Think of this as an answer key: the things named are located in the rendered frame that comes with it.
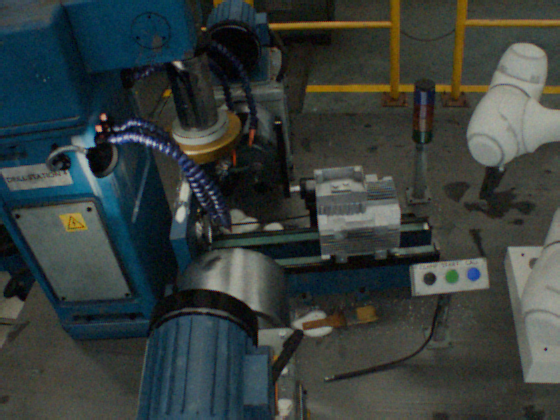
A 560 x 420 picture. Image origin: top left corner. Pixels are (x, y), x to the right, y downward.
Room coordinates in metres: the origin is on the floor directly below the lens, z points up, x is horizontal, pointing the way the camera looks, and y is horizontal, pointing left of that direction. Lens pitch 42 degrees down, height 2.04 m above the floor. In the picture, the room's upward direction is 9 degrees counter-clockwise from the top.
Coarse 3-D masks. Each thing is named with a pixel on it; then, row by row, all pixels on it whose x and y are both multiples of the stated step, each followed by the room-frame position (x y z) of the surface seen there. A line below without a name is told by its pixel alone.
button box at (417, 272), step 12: (420, 264) 0.80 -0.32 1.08; (432, 264) 0.80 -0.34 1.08; (444, 264) 0.79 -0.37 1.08; (456, 264) 0.79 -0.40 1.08; (468, 264) 0.78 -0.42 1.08; (480, 264) 0.78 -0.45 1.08; (420, 276) 0.78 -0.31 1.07; (444, 276) 0.77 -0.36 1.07; (480, 276) 0.76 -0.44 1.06; (420, 288) 0.76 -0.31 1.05; (432, 288) 0.76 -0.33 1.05; (444, 288) 0.75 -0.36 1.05; (456, 288) 0.75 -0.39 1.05; (468, 288) 0.74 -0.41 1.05; (480, 288) 0.74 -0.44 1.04
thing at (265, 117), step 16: (240, 112) 1.41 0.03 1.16; (256, 128) 1.33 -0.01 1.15; (272, 128) 1.37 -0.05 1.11; (240, 144) 1.29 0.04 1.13; (256, 144) 1.29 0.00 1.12; (272, 144) 1.29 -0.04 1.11; (240, 160) 1.29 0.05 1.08; (256, 160) 1.28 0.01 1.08; (272, 160) 1.29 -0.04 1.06; (224, 176) 1.27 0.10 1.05; (240, 176) 1.29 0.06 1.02; (256, 176) 1.23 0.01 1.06; (272, 176) 1.29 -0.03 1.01; (224, 192) 1.29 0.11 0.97; (240, 192) 1.30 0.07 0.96; (256, 192) 1.29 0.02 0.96
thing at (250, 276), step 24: (192, 264) 0.87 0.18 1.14; (216, 264) 0.83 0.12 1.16; (240, 264) 0.82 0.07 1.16; (264, 264) 0.84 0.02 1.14; (192, 288) 0.79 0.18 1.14; (216, 288) 0.76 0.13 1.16; (240, 288) 0.76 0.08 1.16; (264, 288) 0.77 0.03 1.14; (288, 288) 0.83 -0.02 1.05; (264, 312) 0.71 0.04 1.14; (288, 312) 0.75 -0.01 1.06
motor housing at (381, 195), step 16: (368, 192) 1.04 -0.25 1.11; (384, 192) 1.03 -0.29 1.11; (368, 208) 1.01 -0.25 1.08; (384, 208) 1.00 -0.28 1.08; (352, 224) 0.98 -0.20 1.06; (368, 224) 0.98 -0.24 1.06; (320, 240) 0.99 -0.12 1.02; (336, 240) 0.97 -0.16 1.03; (352, 240) 0.97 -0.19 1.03; (368, 240) 0.96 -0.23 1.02; (384, 240) 0.96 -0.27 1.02
